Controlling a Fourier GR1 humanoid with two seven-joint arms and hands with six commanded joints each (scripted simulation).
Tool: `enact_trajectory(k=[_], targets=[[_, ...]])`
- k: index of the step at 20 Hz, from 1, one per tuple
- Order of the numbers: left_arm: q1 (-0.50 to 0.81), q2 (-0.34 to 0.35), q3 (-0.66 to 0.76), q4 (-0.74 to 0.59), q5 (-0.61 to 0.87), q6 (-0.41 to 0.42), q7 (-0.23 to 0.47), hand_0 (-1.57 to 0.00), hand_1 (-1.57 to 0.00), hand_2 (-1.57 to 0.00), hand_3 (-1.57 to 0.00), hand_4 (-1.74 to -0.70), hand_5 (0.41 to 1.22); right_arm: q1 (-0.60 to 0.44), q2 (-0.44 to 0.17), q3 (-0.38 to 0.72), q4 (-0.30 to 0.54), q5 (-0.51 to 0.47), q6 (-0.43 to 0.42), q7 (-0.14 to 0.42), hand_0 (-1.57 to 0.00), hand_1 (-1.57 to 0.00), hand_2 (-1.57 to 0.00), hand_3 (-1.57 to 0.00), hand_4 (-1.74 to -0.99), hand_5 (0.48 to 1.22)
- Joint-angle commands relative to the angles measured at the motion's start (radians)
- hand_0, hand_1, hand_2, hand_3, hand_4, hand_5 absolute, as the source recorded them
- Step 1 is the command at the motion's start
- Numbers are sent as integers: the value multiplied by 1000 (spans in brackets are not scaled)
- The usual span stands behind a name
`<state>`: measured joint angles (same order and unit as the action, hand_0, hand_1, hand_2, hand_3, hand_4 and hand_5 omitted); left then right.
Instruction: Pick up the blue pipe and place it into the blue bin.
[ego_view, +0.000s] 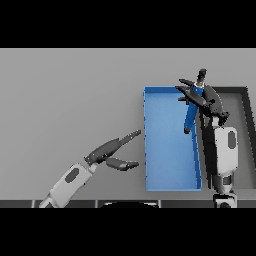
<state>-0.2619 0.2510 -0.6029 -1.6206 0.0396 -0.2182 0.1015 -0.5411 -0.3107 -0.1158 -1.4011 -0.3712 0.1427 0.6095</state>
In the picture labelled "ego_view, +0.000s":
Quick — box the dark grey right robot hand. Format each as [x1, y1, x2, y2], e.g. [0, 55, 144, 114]
[175, 78, 231, 127]

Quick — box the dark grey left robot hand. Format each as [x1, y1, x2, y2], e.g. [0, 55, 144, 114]
[83, 129, 142, 172]

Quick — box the blue pipe with dark end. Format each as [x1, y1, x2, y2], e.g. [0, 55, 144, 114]
[183, 68, 208, 135]

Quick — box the dark grey bin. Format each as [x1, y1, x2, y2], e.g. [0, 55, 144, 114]
[198, 86, 256, 192]

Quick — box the blue bin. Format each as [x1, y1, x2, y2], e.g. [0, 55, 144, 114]
[143, 86, 203, 192]

